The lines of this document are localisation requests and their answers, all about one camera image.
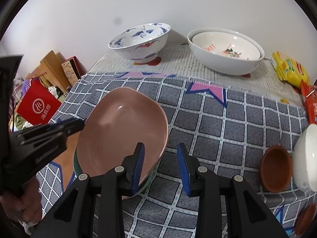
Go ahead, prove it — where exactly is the yellow snack packet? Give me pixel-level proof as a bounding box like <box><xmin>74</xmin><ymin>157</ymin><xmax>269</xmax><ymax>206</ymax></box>
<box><xmin>270</xmin><ymin>52</ymin><xmax>310</xmax><ymax>89</ymax></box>

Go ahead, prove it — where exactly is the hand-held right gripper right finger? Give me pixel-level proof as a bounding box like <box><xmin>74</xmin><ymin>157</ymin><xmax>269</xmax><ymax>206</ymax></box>
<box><xmin>177</xmin><ymin>142</ymin><xmax>289</xmax><ymax>238</ymax></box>

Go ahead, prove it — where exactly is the patterned beige red-edged box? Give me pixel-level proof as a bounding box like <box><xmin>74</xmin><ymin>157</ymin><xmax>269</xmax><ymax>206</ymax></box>
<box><xmin>61</xmin><ymin>56</ymin><xmax>87</xmax><ymax>87</ymax></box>

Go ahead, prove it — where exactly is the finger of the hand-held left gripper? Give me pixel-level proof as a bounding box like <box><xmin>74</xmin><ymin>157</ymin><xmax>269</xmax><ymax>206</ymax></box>
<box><xmin>11</xmin><ymin>119</ymin><xmax>85</xmax><ymax>142</ymax></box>
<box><xmin>19</xmin><ymin>132</ymin><xmax>67</xmax><ymax>154</ymax></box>

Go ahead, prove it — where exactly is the person's left hand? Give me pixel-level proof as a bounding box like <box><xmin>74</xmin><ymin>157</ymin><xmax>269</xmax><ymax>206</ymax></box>
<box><xmin>0</xmin><ymin>172</ymin><xmax>44</xmax><ymax>231</ymax></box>

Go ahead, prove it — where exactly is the white bowl with blue pattern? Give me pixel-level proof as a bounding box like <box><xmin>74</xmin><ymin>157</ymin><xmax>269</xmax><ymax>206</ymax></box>
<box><xmin>292</xmin><ymin>123</ymin><xmax>317</xmax><ymax>192</ymax></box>

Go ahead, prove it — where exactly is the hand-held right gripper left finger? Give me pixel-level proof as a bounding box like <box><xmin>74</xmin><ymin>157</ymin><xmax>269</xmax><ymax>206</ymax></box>
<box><xmin>30</xmin><ymin>142</ymin><xmax>145</xmax><ymax>238</ymax></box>

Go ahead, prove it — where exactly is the large plain white bowl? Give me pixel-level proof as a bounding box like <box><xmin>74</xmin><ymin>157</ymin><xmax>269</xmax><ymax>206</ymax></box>
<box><xmin>187</xmin><ymin>28</ymin><xmax>265</xmax><ymax>75</ymax></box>

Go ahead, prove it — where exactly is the blue crane pattern bowl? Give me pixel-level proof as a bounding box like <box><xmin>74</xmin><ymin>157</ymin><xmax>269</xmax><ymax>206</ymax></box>
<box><xmin>108</xmin><ymin>22</ymin><xmax>171</xmax><ymax>64</ymax></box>

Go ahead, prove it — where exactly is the red paper bag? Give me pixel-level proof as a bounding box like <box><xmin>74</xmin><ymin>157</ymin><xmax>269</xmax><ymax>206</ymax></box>
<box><xmin>16</xmin><ymin>81</ymin><xmax>62</xmax><ymax>126</ymax></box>

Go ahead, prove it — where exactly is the pink square plate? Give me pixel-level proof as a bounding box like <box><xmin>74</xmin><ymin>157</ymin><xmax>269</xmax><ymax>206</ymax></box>
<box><xmin>76</xmin><ymin>87</ymin><xmax>169</xmax><ymax>199</ymax></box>

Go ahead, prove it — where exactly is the cream rabbit print bowl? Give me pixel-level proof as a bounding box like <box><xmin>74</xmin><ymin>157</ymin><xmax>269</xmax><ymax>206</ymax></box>
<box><xmin>192</xmin><ymin>31</ymin><xmax>262</xmax><ymax>61</ymax></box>

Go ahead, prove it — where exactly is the small brown bowl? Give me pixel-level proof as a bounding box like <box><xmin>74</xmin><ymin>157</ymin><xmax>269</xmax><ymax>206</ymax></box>
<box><xmin>260</xmin><ymin>145</ymin><xmax>293</xmax><ymax>192</ymax></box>
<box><xmin>295</xmin><ymin>203</ymin><xmax>317</xmax><ymax>237</ymax></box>

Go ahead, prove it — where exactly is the grey checked star tablecloth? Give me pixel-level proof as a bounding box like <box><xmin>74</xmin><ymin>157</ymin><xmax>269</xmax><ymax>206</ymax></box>
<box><xmin>37</xmin><ymin>72</ymin><xmax>317</xmax><ymax>238</ymax></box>

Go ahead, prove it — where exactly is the red snack packet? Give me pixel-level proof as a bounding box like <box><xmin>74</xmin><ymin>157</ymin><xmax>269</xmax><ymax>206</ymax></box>
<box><xmin>301</xmin><ymin>79</ymin><xmax>317</xmax><ymax>126</ymax></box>

